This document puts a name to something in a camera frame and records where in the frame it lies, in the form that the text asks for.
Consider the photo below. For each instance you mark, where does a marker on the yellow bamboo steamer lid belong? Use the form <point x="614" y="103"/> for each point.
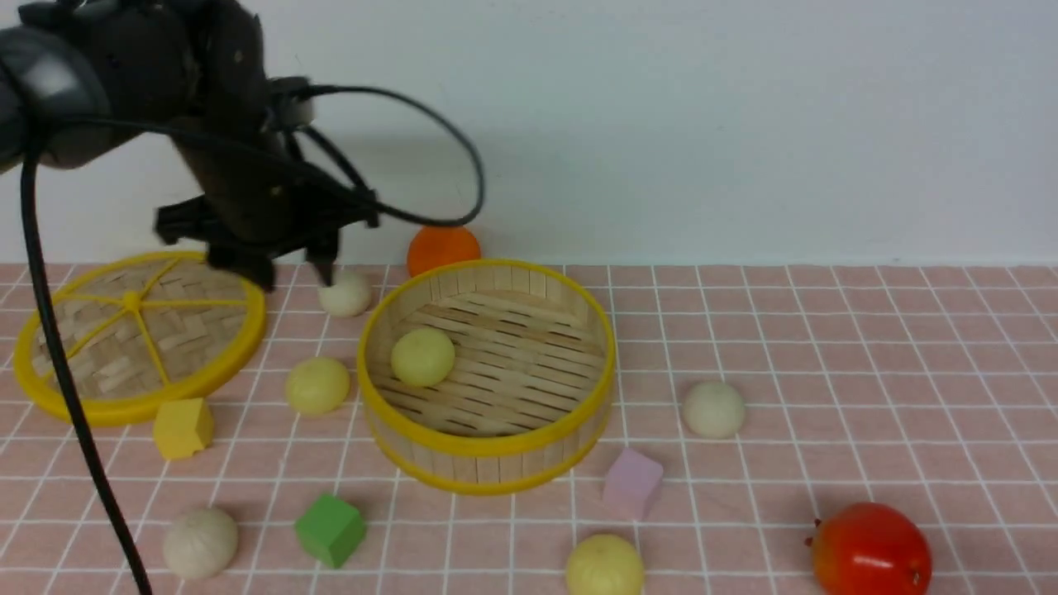
<point x="155" y="328"/>

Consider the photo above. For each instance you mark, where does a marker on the pink checkered tablecloth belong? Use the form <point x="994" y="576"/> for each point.
<point x="933" y="390"/>

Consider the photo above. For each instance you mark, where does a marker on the red pomegranate fruit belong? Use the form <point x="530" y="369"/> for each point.
<point x="870" y="548"/>

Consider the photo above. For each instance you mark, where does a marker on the pink foam cube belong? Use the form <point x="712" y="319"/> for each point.
<point x="632" y="484"/>

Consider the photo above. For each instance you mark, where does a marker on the orange fruit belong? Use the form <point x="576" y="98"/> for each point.
<point x="433" y="247"/>

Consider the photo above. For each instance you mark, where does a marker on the yellow foam cube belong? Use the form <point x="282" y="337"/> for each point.
<point x="183" y="428"/>

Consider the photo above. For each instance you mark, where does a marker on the white bun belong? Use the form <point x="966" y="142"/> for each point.
<point x="201" y="543"/>
<point x="349" y="295"/>
<point x="713" y="410"/>

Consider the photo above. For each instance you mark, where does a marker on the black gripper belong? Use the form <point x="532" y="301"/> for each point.
<point x="253" y="207"/>

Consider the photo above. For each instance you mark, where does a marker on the green foam cube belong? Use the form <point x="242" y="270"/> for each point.
<point x="331" y="530"/>

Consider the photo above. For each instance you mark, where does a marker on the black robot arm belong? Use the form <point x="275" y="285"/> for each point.
<point x="84" y="77"/>

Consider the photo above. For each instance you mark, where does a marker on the yellow bamboo steamer tray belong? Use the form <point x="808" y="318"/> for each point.
<point x="531" y="389"/>

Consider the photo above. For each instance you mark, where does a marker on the yellow bun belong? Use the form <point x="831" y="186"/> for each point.
<point x="605" y="564"/>
<point x="423" y="358"/>
<point x="317" y="386"/>

